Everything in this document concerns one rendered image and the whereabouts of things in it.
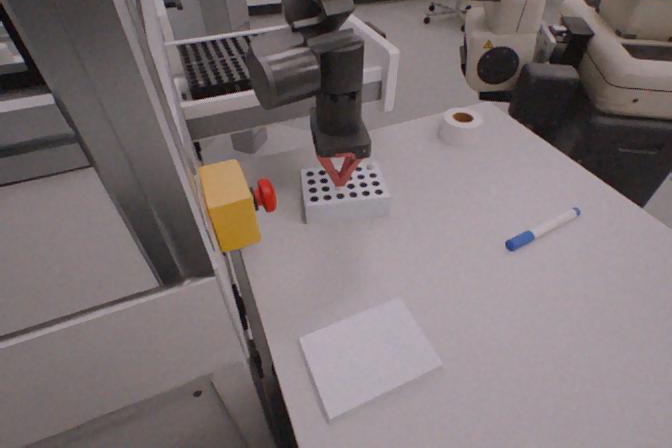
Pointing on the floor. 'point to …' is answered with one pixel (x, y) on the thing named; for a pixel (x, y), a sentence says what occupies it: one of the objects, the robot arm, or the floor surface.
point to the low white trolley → (476, 294)
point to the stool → (450, 8)
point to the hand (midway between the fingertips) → (339, 179)
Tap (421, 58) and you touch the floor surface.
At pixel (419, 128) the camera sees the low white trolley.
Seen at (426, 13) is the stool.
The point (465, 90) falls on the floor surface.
